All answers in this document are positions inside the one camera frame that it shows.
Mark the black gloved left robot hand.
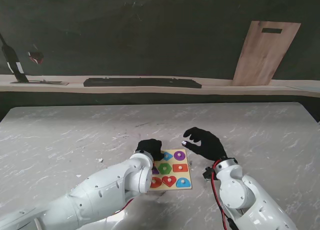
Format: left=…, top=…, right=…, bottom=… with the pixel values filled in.
left=135, top=138, right=165, bottom=162

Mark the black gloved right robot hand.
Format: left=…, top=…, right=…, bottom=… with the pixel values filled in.
left=182, top=126, right=229, bottom=163

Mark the green hexagon puzzle piece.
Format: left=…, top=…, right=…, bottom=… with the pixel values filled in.
left=159, top=162, right=173, bottom=175

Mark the orange rectangle puzzle piece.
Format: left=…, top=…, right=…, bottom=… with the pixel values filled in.
left=171, top=163, right=189, bottom=174

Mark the orange oval puzzle piece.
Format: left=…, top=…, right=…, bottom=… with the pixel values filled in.
left=149, top=176, right=163, bottom=189

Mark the red heart puzzle piece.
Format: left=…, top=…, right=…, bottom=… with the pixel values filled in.
left=161, top=175, right=177, bottom=188

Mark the blue semicircle puzzle piece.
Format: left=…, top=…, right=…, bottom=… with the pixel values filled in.
left=175, top=177, right=192, bottom=189

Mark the yellow wooden puzzle board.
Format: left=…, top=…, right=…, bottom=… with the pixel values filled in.
left=149, top=148, right=193, bottom=191

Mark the wooden cutting board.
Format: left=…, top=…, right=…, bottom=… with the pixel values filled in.
left=230, top=20, right=302, bottom=87

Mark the flat wooden coaster board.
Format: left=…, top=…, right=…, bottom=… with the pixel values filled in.
left=9, top=80, right=70, bottom=87

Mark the light wooden shelf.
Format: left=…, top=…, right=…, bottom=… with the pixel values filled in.
left=0, top=74, right=320, bottom=99

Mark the black long tray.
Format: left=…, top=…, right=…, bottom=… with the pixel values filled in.
left=83, top=76, right=203, bottom=89

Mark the red wine glass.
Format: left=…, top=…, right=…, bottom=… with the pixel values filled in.
left=26, top=50, right=46, bottom=66

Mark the dark wine bottle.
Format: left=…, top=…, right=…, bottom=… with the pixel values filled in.
left=0, top=32, right=30, bottom=84

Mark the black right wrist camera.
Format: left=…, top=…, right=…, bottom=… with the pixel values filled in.
left=202, top=166, right=215, bottom=181

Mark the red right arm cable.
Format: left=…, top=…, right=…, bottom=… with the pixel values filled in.
left=211, top=161, right=236, bottom=230

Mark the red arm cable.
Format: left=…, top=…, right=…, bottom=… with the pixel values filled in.
left=211, top=161, right=236, bottom=230
left=114, top=197, right=135, bottom=215

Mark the red left arm cable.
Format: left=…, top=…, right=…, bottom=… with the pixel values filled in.
left=114, top=197, right=135, bottom=215

